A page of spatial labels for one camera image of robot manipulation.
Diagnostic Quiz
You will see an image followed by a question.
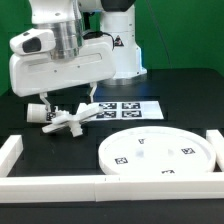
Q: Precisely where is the white round table top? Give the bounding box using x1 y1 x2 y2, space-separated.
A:
98 126 216 176

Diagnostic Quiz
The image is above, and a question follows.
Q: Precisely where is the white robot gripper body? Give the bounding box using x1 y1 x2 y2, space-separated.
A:
10 36 116 97

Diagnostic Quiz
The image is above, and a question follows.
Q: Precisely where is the white front fence bar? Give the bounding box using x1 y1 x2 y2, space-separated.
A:
0 172 224 203

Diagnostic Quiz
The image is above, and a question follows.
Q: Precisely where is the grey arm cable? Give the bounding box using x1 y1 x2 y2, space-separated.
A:
144 0 175 69

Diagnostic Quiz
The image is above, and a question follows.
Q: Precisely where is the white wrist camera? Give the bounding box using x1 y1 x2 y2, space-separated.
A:
10 28 56 55

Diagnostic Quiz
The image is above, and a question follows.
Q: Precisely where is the white left fence bar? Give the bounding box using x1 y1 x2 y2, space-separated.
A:
0 135 23 178

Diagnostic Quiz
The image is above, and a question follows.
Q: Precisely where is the white marker sheet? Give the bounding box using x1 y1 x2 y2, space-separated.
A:
90 101 164 121

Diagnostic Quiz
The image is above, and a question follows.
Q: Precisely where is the white right fence bar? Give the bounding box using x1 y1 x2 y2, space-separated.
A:
206 129 224 172

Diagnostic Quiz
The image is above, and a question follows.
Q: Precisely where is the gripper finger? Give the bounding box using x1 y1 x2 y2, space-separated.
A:
39 92 51 112
88 82 97 103

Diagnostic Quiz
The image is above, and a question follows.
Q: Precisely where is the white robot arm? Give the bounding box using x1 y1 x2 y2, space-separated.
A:
9 0 147 100

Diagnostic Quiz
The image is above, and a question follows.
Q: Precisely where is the white fence bar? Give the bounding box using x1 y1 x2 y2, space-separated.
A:
0 135 23 178
0 172 224 203
206 129 224 172

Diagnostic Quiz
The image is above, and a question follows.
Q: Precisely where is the white cross-shaped table base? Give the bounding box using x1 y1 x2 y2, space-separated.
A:
42 103 103 137

